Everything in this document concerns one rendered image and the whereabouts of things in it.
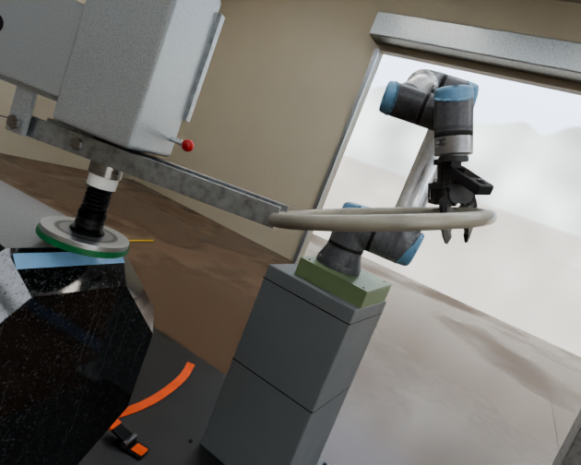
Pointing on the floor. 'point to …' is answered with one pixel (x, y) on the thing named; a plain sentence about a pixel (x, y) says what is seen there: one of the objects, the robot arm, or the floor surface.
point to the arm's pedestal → (289, 373)
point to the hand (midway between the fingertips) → (458, 238)
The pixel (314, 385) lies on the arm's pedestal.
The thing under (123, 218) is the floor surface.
